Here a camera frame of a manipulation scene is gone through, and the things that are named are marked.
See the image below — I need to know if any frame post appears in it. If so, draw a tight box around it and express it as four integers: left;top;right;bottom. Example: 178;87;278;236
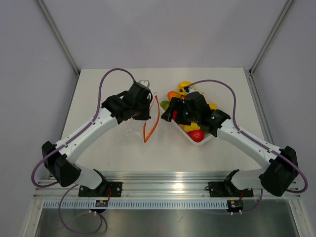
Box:
249;0;295;76
35;0;80;78

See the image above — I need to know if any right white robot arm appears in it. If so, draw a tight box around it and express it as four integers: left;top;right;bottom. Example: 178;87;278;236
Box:
161;92;298;197

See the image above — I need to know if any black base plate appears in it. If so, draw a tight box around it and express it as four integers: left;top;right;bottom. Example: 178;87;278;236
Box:
204;181;254;198
78;181;123;198

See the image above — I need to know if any yellow bell pepper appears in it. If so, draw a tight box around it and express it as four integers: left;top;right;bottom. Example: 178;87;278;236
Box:
177;81;197;96

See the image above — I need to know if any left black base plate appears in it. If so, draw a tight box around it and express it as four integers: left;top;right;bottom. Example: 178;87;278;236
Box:
78;181;123;198

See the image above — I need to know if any white slotted cable duct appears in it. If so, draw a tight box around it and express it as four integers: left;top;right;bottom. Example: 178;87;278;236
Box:
43;199;228;210

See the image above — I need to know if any orange green mango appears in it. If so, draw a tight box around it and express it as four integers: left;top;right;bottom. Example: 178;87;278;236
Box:
167;91;183;101

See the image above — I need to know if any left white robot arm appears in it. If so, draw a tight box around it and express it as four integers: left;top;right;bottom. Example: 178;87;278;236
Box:
42;80;153;197

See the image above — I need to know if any clear zip bag orange zipper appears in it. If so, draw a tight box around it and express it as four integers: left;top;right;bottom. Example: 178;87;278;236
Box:
116;91;160;146

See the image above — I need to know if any red tomato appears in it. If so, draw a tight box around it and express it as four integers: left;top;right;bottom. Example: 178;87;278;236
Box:
187;130;205;143

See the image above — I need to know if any left frame post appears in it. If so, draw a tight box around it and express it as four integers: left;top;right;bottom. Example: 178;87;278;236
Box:
35;0;80;78

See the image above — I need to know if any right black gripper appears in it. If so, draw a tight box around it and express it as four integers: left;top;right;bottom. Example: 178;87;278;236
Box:
161;97;200;126

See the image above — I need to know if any right frame post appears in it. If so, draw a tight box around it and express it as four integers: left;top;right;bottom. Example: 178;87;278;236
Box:
249;0;295;76

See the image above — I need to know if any aluminium rail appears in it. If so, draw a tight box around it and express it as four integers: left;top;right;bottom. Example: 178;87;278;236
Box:
33;171;302;199

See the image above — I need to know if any yellow banana piece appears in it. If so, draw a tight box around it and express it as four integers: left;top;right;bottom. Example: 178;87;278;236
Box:
183;122;200;133

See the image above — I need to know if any white plastic basket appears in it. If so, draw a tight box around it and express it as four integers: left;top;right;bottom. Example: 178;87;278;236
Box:
172;81;223;146

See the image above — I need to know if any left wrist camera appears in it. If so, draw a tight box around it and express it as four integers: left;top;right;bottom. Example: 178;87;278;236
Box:
139;80;150;88

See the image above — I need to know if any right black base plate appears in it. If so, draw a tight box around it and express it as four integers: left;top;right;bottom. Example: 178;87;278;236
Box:
204;181;254;198

